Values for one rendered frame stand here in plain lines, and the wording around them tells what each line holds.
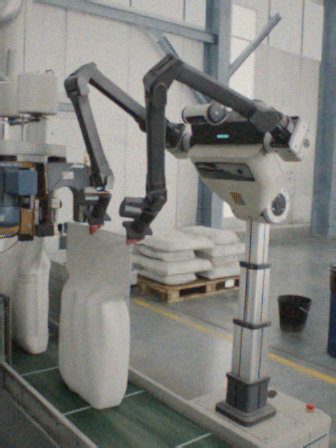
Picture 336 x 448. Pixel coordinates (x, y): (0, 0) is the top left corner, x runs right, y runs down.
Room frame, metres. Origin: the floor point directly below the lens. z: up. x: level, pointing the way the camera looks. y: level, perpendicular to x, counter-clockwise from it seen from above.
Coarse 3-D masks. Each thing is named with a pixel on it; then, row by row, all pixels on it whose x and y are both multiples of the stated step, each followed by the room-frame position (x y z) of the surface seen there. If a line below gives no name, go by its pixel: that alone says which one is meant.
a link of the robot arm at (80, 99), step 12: (84, 84) 1.82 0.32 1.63; (72, 96) 1.84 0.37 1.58; (84, 96) 1.85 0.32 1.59; (84, 108) 1.85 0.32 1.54; (84, 120) 1.85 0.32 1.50; (84, 132) 1.87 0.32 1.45; (96, 132) 1.89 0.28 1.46; (96, 144) 1.88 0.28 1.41; (96, 156) 1.89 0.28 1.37; (96, 168) 1.89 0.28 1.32; (108, 168) 1.91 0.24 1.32; (96, 180) 1.92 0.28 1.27
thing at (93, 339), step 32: (96, 256) 1.96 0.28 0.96; (128, 256) 1.76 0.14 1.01; (64, 288) 2.04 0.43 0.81; (96, 288) 1.90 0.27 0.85; (128, 288) 1.76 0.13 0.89; (64, 320) 2.00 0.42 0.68; (96, 320) 1.81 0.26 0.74; (128, 320) 1.86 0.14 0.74; (64, 352) 1.98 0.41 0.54; (96, 352) 1.80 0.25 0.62; (128, 352) 1.86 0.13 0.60; (96, 384) 1.79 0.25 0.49
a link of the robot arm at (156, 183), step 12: (156, 84) 1.41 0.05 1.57; (144, 96) 1.48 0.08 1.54; (156, 96) 1.42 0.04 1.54; (156, 108) 1.46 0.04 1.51; (156, 120) 1.49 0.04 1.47; (156, 132) 1.51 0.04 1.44; (156, 144) 1.52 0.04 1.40; (156, 156) 1.54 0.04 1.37; (156, 168) 1.57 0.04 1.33; (156, 180) 1.58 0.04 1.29; (156, 192) 1.60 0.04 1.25
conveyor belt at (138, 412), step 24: (48, 336) 2.60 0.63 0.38; (24, 360) 2.26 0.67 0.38; (48, 360) 2.27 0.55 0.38; (48, 384) 2.01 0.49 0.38; (72, 408) 1.81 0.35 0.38; (120, 408) 1.83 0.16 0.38; (144, 408) 1.84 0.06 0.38; (168, 408) 1.85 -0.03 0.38; (96, 432) 1.64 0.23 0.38; (120, 432) 1.65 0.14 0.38; (144, 432) 1.66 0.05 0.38; (168, 432) 1.66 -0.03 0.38; (192, 432) 1.67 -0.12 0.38
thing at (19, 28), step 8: (24, 0) 5.18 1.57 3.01; (32, 0) 5.31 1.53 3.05; (24, 8) 5.18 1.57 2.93; (24, 16) 5.18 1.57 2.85; (16, 24) 5.14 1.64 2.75; (8, 32) 5.13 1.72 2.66; (16, 32) 5.14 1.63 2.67; (24, 32) 5.18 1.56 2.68; (8, 40) 5.13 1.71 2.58; (16, 40) 5.14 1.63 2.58; (0, 48) 5.20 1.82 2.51; (0, 56) 5.20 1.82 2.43; (16, 56) 5.14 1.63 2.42; (0, 64) 5.20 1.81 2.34; (16, 64) 5.14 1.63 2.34; (16, 72) 5.14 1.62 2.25; (16, 80) 5.15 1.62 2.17
